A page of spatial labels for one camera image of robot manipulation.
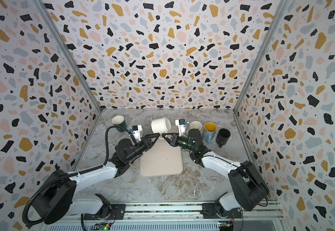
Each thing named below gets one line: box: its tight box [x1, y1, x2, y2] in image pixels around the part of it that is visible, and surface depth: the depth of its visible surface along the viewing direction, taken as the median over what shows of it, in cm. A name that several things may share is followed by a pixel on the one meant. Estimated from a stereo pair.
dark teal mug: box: [111, 115, 127, 133], surface depth 103 cm
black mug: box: [215, 128, 231, 148], surface depth 98 cm
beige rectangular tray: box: [139, 138, 183, 178], surface depth 90 cm
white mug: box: [151, 117, 172, 134], surface depth 77 cm
